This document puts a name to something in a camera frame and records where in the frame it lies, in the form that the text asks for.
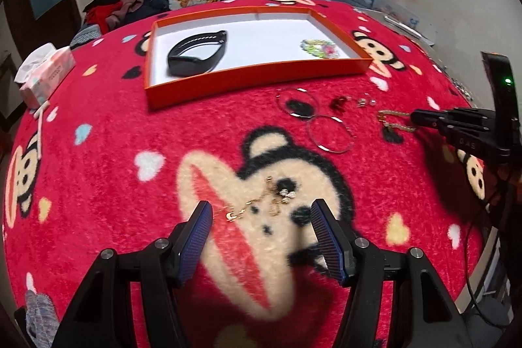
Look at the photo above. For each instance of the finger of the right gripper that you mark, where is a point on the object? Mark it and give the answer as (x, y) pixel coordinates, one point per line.
(428, 117)

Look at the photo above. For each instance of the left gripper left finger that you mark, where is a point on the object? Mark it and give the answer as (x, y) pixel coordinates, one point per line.
(100, 313)

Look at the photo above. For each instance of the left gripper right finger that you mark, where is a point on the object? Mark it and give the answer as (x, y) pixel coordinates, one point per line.
(423, 313)

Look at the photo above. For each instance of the pearl ring earring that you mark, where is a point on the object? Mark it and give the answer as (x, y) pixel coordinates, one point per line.
(365, 100)

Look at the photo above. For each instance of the red knot charm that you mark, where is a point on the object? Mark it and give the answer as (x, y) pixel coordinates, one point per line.
(338, 104)

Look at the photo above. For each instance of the silver hoop earring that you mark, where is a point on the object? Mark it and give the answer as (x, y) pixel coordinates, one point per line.
(330, 134)
(297, 102)

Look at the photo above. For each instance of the black fitness band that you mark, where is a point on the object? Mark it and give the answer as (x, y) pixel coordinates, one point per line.
(197, 54)

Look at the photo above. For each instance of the red monkey print blanket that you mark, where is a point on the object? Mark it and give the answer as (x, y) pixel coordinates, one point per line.
(107, 172)

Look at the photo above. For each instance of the orange tray white interior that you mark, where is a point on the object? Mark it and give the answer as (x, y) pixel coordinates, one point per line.
(267, 45)

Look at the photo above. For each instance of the pink tissue pack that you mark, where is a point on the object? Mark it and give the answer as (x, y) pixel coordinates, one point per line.
(42, 72)

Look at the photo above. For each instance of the pile of clothes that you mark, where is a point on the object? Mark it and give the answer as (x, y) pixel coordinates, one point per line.
(111, 14)

